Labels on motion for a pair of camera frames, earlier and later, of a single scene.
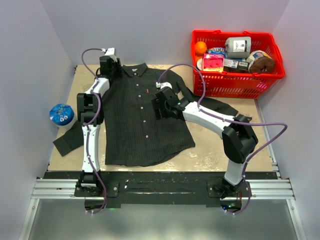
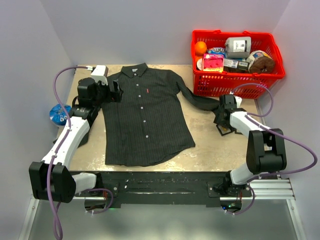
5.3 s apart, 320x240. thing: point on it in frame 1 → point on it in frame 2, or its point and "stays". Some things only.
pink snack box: x=213 y=62 stays
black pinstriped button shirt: x=134 y=132 stays
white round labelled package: x=255 y=54 stays
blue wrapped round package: x=61 y=114 stays
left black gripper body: x=116 y=69 → x=103 y=94
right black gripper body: x=167 y=109 → x=219 y=119
